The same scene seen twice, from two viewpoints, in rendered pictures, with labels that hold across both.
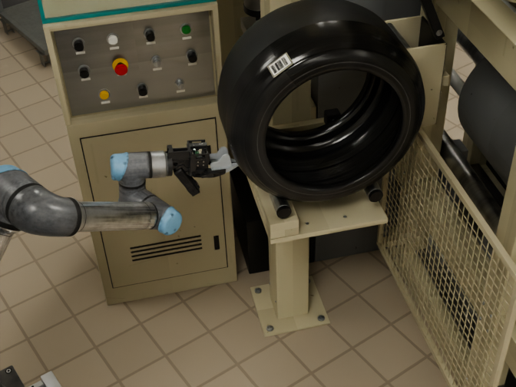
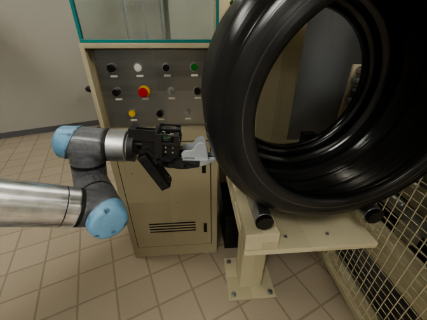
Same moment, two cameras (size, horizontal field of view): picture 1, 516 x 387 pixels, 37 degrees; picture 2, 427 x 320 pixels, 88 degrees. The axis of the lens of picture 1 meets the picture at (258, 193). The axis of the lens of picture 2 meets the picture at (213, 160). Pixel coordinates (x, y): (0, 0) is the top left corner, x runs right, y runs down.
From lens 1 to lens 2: 171 cm
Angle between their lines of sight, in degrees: 12
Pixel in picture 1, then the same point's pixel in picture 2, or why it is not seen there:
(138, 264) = (154, 235)
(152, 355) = (149, 303)
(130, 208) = (20, 192)
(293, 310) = (251, 282)
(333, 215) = (312, 230)
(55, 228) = not seen: outside the picture
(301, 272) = (260, 260)
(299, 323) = (254, 293)
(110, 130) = not seen: hidden behind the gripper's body
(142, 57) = (161, 86)
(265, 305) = (232, 273)
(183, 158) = (147, 140)
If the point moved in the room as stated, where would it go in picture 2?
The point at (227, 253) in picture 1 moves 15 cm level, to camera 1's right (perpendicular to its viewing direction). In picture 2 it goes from (211, 235) to (235, 237)
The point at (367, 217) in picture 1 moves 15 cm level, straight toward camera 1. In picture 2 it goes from (352, 238) to (368, 290)
